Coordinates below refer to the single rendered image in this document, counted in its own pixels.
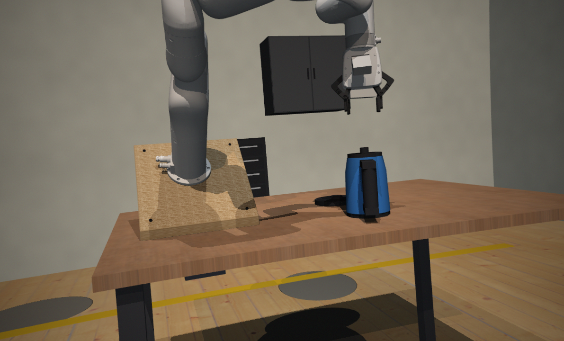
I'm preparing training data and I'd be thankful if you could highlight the blue kettle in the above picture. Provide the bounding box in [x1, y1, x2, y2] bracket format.
[345, 147, 390, 219]

